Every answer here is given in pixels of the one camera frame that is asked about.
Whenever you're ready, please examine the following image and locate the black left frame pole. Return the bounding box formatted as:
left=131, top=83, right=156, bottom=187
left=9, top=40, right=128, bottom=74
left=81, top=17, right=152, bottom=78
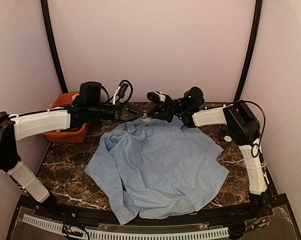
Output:
left=40, top=0, right=69, bottom=94

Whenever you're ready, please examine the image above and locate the black right frame pole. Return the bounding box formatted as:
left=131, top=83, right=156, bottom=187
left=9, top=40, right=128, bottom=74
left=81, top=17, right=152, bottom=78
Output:
left=233, top=0, right=263, bottom=102

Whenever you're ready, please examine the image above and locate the light blue shirt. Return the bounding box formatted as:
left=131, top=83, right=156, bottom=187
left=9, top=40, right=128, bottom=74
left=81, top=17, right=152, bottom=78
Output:
left=84, top=117, right=229, bottom=225

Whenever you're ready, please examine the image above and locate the black frame pole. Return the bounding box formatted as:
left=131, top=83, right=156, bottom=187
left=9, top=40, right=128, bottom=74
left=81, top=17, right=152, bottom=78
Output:
left=40, top=0, right=69, bottom=94
left=233, top=0, right=263, bottom=102

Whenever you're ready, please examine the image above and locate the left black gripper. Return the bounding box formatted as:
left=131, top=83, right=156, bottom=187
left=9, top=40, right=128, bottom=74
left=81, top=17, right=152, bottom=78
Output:
left=88, top=100, right=144, bottom=123

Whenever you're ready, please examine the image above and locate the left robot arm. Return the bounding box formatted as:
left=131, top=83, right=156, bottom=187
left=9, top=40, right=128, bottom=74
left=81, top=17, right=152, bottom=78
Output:
left=0, top=79, right=142, bottom=218

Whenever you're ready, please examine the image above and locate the orange plastic basket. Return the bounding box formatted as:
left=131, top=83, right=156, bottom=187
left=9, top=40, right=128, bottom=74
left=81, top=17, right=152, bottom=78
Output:
left=41, top=91, right=90, bottom=143

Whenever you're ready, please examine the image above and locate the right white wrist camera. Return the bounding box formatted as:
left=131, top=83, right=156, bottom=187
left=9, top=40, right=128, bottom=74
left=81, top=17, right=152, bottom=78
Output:
left=154, top=91, right=166, bottom=102

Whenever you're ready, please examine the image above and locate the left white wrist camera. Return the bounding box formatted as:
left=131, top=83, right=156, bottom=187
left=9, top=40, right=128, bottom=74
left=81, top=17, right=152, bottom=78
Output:
left=111, top=82, right=129, bottom=105

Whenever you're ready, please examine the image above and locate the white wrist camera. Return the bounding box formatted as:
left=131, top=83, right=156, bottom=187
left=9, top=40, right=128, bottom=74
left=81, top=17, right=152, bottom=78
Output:
left=111, top=82, right=129, bottom=105
left=154, top=91, right=166, bottom=102

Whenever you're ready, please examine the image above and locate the white perforated cable tray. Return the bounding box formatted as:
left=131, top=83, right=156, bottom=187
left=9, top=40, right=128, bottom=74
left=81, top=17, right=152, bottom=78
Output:
left=22, top=214, right=230, bottom=240

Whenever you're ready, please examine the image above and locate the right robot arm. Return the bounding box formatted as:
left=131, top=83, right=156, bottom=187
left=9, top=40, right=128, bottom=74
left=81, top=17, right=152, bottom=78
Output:
left=147, top=86, right=269, bottom=195

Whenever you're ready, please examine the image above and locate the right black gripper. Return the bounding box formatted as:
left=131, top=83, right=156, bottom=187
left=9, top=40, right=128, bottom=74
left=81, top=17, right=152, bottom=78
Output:
left=147, top=94, right=191, bottom=122

